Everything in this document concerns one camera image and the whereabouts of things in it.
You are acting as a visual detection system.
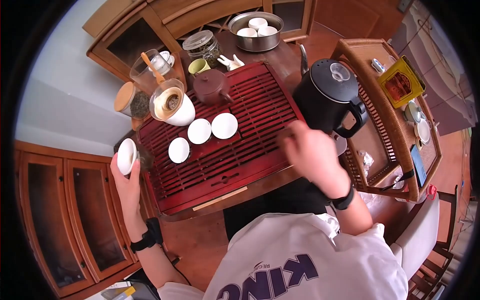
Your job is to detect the person's right hand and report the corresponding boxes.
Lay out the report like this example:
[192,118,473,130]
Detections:
[279,120,352,200]

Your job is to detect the person's left hand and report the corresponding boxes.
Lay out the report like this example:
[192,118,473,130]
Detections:
[110,152,146,230]

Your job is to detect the person's right fingers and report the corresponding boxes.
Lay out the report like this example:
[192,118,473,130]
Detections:
[279,125,302,152]

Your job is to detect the person's left thumb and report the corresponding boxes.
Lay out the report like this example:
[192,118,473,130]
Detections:
[131,158,142,188]

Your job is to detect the white porcelain teacup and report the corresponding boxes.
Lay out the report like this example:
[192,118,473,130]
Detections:
[187,118,212,145]
[211,112,239,140]
[116,138,139,176]
[168,137,191,164]

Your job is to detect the red slatted wooden tea tray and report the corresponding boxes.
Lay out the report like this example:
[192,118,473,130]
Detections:
[136,61,307,217]

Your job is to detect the black electric kettle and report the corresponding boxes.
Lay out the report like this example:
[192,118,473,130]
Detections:
[292,58,370,139]

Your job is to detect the person's legs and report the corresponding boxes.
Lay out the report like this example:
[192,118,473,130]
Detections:
[223,179,328,241]

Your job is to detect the tea jar with wooden lid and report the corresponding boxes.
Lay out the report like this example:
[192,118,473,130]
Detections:
[113,81,151,121]

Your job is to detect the black wrist band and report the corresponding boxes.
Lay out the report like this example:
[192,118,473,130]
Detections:
[130,217,164,254]
[325,184,355,211]

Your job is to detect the wooden glass-door cabinet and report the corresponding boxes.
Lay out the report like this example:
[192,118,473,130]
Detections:
[13,139,160,299]

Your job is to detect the glass tea strainer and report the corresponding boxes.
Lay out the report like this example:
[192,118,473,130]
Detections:
[149,78,185,122]

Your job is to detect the metal water spout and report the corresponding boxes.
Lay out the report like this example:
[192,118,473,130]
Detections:
[299,44,309,77]

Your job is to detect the clear plastic wrappers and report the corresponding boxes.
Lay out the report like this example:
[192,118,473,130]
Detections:
[357,149,376,177]

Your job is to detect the pale wooden stick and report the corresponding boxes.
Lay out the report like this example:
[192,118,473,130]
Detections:
[192,186,249,212]

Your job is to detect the brown clay teapot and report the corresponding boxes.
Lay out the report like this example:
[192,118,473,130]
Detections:
[193,68,235,106]

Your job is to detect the clear glass pitcher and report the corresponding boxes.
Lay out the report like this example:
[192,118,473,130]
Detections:
[129,49,174,95]

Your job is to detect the white rabbit-shaped holder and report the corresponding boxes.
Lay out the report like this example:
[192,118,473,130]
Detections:
[217,54,245,71]

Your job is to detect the wicker side table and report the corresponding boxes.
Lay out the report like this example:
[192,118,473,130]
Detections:
[331,37,443,203]

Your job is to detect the steel bowl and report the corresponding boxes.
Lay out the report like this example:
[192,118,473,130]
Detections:
[228,11,284,53]

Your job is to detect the wooden tea scoop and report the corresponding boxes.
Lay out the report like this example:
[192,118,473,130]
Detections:
[140,52,166,85]

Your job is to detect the small white lidded cup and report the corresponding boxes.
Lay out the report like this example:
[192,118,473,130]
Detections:
[149,50,176,76]

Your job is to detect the green cup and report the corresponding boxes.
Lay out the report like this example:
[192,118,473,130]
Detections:
[188,58,211,76]

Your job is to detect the stack of books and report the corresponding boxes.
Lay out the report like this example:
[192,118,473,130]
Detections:
[85,280,160,300]

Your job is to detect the person's body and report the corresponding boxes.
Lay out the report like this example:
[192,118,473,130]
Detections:
[157,212,409,300]

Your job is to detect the yellow tea tin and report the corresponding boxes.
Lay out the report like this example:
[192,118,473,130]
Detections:
[377,55,427,110]

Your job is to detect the glass jar of tea leaves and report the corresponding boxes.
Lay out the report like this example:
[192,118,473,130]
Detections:
[182,29,223,69]

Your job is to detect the blue smartphone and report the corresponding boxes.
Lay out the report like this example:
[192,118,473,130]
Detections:
[409,144,428,188]

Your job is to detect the white cup with saucer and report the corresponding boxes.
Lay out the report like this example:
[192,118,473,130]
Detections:
[413,118,433,151]

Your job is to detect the light wooden cabinet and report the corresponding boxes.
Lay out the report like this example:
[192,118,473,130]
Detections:
[82,0,316,84]

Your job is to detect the white upholstered chair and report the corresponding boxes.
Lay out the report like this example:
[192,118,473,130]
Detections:
[389,194,440,280]

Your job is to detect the dark wooden chair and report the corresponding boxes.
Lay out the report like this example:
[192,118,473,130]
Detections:
[407,184,461,300]

